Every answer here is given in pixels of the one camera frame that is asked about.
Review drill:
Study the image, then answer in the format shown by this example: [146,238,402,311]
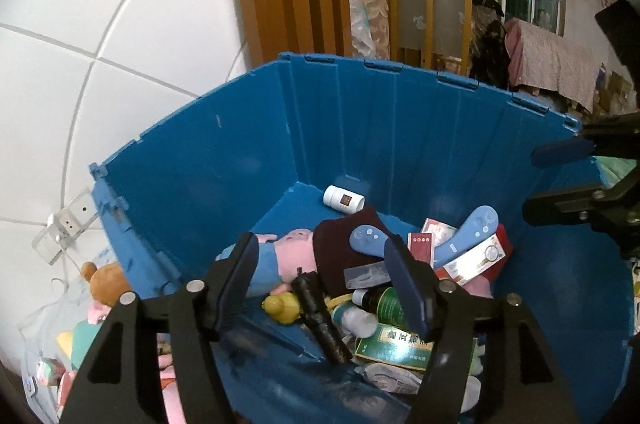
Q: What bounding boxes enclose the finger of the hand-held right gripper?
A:
[530,113,640,167]
[521,164,640,259]

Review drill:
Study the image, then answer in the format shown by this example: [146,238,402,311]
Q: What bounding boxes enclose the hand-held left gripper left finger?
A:
[59,232,261,424]

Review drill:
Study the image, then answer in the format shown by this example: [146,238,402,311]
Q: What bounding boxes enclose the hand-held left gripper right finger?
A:
[384,238,581,424]

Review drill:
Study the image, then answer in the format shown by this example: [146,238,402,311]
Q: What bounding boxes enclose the blue plastic crate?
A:
[89,52,636,424]

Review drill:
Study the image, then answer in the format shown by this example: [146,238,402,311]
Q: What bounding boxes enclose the dark green bottle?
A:
[352,286,408,325]

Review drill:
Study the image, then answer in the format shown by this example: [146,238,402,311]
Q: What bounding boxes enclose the small red box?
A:
[407,231,436,267]

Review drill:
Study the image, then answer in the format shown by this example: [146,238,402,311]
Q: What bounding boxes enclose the clear plastic packet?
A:
[345,261,391,289]

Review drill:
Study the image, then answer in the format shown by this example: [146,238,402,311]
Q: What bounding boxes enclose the pig plush with blue shirt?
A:
[215,228,321,299]

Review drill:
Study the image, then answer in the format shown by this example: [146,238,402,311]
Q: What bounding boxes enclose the yellow rubber duck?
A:
[263,293,301,324]

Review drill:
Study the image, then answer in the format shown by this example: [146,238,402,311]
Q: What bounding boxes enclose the small clear bottle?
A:
[330,301,378,339]

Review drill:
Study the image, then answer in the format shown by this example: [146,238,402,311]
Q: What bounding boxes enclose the green box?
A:
[354,323,478,372]

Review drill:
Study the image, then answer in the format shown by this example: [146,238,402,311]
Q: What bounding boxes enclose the pink and white box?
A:
[422,218,457,245]

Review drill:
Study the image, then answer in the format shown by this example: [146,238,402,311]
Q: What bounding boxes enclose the white and red card box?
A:
[435,226,514,281]

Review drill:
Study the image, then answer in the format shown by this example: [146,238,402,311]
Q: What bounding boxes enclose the dark maroon cloth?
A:
[312,206,401,289]

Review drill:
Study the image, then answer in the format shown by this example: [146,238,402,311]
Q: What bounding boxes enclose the blue curved massager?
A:
[348,205,499,267]

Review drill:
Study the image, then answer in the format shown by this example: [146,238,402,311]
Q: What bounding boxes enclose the pink hanging cloth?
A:
[505,18,601,115]

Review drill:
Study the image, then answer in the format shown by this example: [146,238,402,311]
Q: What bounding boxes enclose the black flashlight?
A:
[291,271,353,365]

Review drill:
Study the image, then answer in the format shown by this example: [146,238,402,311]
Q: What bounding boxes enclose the crumpled clear wrapped packet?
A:
[355,363,426,397]

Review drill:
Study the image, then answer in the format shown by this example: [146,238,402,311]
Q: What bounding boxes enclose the white pill bottle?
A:
[322,185,366,215]

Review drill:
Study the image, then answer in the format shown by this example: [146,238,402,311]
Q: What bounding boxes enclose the dark hanging clothing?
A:
[470,0,513,89]

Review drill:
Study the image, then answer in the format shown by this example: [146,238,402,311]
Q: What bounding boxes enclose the brown teddy bear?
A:
[80,261,133,309]

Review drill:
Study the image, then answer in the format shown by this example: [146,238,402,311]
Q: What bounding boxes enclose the black flat object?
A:
[594,0,640,67]

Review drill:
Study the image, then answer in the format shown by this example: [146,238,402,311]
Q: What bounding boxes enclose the pink plush toy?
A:
[157,334,187,424]

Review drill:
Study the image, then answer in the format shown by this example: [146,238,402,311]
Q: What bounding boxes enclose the clear plastic bag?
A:
[20,254,187,424]

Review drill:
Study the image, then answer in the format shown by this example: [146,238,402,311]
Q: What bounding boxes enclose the white wall socket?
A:
[32,189,96,265]

